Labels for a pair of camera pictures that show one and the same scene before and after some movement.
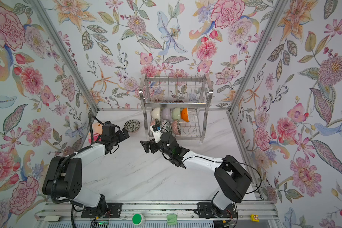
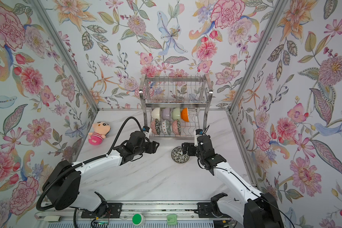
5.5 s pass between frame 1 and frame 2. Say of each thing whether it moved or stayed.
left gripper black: moved
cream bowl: stayed
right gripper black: moved
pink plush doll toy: stayed
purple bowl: stayed
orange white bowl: stayed
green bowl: stayed
